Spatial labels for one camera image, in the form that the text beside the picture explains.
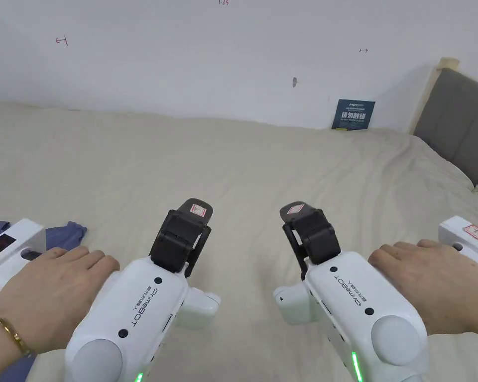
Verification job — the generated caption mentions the bed with beige sheet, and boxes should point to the bed with beige sheet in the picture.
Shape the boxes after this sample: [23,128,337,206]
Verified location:
[0,101,478,382]

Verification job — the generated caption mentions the dark blue printed card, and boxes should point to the dark blue printed card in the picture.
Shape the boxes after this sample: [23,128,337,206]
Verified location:
[331,98,377,131]

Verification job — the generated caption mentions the slate blue garment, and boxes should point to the slate blue garment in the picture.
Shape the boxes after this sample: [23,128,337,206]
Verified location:
[0,220,88,382]

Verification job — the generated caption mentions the person's right hand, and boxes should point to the person's right hand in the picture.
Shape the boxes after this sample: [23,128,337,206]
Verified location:
[367,238,478,348]

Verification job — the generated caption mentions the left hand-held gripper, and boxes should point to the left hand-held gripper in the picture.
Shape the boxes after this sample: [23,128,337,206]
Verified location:
[0,197,224,382]

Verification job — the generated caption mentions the grey padded headboard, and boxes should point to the grey padded headboard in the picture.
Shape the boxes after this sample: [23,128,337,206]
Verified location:
[410,57,478,204]

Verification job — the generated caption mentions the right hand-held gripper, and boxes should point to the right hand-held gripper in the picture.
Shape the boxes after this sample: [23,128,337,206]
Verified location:
[272,201,478,382]

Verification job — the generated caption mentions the person's left forearm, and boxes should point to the person's left forearm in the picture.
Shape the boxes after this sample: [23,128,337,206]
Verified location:
[0,306,36,382]

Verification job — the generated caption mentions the person's left hand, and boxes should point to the person's left hand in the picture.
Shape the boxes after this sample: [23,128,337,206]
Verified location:
[0,245,121,356]

